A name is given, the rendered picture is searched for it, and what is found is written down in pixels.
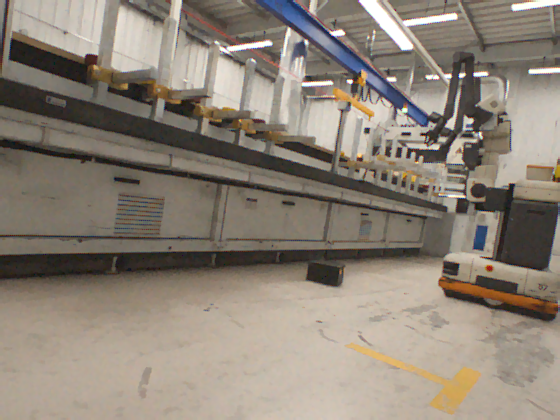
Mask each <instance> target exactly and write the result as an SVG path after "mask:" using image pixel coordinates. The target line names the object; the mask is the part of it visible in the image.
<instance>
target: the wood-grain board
mask: <svg viewBox="0 0 560 420"><path fill-rule="evenodd" d="M11 39H12V40H14V41H19V42H22V43H23V44H26V45H29V46H32V47H33V48H36V49H40V50H43V51H46V52H48V53H50V54H53V55H56V56H60V57H63V58H65V59H68V60H70V61H72V62H75V63H79V64H82V65H85V66H87V64H85V62H84V61H85V57H83V56H80V55H76V54H73V53H72V52H69V51H66V50H64V49H62V48H57V47H55V46H53V45H50V44H48V43H46V42H43V41H41V40H36V39H34V38H32V37H30V36H27V35H24V34H23V33H17V32H15V31H13V30H12V34H11ZM87 67H89V66H87ZM298 143H301V144H303V145H305V146H311V147H313V148H315V149H318V150H321V151H323V152H325V153H328V154H331V155H334V151H332V150H329V149H327V148H325V147H323V146H317V145H315V144H313V143H305V142H298Z"/></svg>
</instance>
